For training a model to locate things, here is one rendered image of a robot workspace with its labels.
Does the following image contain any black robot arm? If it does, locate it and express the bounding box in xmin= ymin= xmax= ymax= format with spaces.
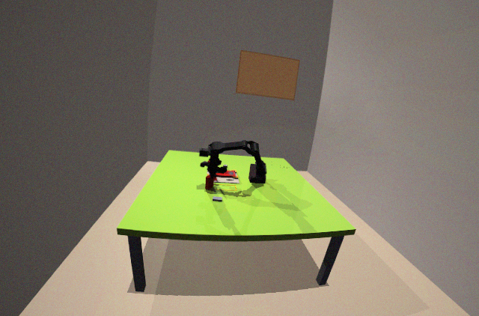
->
xmin=199 ymin=140 xmax=267 ymax=177

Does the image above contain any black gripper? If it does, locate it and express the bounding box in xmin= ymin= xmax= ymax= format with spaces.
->
xmin=200 ymin=158 xmax=227 ymax=179

